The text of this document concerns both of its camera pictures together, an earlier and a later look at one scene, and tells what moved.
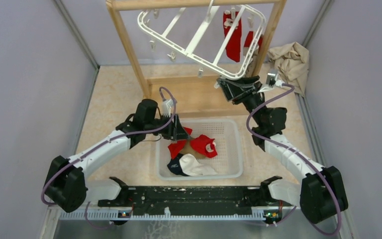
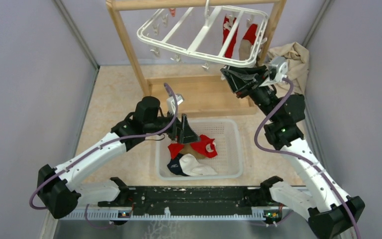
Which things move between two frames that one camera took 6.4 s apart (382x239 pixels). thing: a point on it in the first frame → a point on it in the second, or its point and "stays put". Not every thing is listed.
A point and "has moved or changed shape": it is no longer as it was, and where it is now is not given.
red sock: x=175 y=148 stays put
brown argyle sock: x=249 y=72 → x=244 y=50
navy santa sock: x=174 y=166 stays put
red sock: x=199 y=143 stays put
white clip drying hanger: x=216 y=9 has moved or changed shape
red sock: x=248 y=39 → x=250 y=35
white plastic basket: x=228 y=134 stays put
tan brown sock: x=188 y=149 stays put
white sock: x=191 y=167 stays put
